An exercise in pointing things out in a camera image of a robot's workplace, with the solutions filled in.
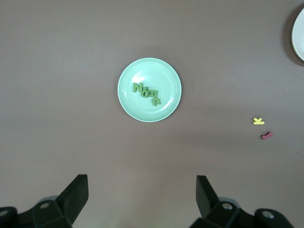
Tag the green foam digit six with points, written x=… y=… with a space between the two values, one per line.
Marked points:
x=144 y=93

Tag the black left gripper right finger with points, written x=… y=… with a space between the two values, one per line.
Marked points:
x=205 y=202

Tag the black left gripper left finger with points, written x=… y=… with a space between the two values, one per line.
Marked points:
x=76 y=197

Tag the green foam letter u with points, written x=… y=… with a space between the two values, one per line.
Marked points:
x=156 y=102

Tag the green foam letter N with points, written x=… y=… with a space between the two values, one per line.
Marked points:
x=137 y=87

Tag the green foam letter B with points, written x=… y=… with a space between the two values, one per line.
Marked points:
x=153 y=93

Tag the yellow foam letter K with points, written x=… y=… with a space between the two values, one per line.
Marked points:
x=257 y=121

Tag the dark red foam letter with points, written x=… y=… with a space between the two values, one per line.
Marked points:
x=266 y=136

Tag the beige plate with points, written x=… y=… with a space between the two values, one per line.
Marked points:
x=299 y=35

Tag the green plate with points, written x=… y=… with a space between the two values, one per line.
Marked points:
x=147 y=71

